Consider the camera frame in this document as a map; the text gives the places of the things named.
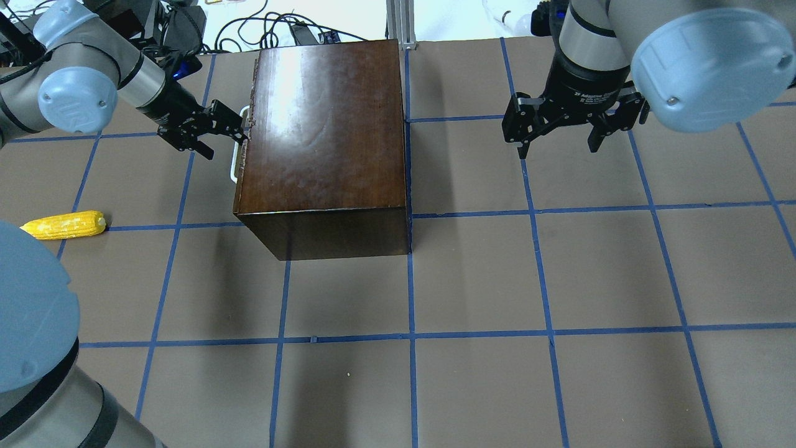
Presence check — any dark brown wooden cabinet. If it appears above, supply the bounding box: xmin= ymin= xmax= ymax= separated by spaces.
xmin=233 ymin=40 xmax=410 ymax=261

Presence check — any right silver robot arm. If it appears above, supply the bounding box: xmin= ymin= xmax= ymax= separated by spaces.
xmin=501 ymin=1 xmax=794 ymax=159

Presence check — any aluminium frame post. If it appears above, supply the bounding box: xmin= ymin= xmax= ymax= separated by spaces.
xmin=386 ymin=0 xmax=417 ymax=50

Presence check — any wooden drawer with white handle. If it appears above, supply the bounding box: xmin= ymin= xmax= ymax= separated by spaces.
xmin=229 ymin=103 xmax=253 ymax=184

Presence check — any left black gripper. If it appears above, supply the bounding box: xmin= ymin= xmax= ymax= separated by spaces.
xmin=136 ymin=80 xmax=248 ymax=161

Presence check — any yellow corn cob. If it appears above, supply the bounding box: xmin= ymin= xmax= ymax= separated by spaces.
xmin=20 ymin=210 xmax=108 ymax=240

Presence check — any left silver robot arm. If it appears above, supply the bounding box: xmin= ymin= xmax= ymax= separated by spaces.
xmin=2 ymin=1 xmax=246 ymax=447

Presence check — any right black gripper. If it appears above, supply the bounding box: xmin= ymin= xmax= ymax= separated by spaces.
xmin=501 ymin=56 xmax=651 ymax=161

